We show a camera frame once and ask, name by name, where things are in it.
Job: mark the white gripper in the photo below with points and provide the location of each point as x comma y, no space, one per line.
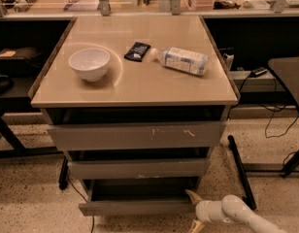
202,212

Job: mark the grey bottom drawer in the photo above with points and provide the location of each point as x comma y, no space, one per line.
138,197

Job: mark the grey drawer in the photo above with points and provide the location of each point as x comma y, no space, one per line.
136,136
139,169
138,197

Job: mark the grey top drawer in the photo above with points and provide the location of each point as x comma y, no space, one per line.
136,136

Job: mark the grey middle drawer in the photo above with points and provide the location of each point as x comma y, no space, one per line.
139,169

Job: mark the grey drawer cabinet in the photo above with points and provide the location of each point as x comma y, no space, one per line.
136,92

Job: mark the black table leg right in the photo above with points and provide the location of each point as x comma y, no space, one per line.
248,198

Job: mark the black table leg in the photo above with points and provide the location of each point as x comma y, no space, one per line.
19,150
248,198

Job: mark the clear plastic water bottle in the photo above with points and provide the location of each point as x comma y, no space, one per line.
187,61

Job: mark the black device on shelf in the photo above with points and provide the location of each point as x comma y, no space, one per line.
258,72

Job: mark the dark side table top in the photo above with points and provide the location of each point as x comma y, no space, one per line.
286,70

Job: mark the dark snack packet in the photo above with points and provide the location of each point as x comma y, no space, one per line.
137,52

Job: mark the white bowl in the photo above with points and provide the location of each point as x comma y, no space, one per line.
90,64

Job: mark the black table leg left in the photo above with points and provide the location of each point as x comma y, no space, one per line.
19,150

